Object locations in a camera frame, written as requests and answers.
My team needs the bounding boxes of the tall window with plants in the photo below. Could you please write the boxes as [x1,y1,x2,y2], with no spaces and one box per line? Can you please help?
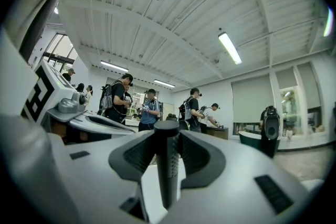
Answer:
[279,86,303,137]

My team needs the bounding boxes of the long ceiling light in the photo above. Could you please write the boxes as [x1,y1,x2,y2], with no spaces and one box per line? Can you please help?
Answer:
[153,79,176,88]
[323,7,334,38]
[218,31,243,66]
[100,60,130,73]

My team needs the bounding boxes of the wooden cabinet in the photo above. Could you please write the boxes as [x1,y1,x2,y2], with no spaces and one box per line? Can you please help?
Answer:
[205,126,229,140]

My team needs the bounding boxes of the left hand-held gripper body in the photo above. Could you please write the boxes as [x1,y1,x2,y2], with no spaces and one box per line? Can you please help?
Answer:
[20,59,111,145]

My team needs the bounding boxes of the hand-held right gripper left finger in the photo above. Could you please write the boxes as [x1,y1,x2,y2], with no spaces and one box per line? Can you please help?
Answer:
[48,130,156,224]

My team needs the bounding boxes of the large grey roller blind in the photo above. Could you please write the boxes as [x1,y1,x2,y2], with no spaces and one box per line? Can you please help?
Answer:
[231,74,275,124]

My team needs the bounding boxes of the low wide window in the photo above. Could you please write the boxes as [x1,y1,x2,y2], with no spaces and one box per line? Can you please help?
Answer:
[233,121,264,137]

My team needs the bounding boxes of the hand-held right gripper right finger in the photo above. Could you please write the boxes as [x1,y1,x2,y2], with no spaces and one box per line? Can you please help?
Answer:
[160,130,316,224]

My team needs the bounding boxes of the black shoulder strap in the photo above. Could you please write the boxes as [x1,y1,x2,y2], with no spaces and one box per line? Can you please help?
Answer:
[19,0,80,62]

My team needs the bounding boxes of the short grey roller blind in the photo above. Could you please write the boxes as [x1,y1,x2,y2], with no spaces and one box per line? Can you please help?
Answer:
[275,66,299,90]

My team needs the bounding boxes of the grey backpack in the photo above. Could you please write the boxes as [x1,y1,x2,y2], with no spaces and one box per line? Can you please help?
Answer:
[100,84,114,111]

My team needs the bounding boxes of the dark green bathtub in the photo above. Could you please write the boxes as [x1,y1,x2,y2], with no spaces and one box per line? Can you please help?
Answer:
[238,130,280,158]

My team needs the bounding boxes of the small square window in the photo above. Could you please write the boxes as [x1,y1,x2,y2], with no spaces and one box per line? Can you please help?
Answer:
[307,106,323,135]

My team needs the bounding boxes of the black backpack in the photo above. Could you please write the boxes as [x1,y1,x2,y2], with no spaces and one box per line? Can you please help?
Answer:
[178,102,193,122]

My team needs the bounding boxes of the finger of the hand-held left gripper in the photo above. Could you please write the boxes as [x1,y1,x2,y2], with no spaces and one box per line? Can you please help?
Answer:
[69,113,136,136]

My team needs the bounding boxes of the dark cylindrical rod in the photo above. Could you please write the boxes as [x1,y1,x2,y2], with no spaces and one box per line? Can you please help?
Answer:
[153,120,181,210]

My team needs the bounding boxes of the person's light shirt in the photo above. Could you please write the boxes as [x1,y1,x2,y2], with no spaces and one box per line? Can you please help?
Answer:
[2,0,77,61]

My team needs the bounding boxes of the narrow grey roller blind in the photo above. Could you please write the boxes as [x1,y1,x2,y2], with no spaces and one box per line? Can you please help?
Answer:
[297,62,322,110]

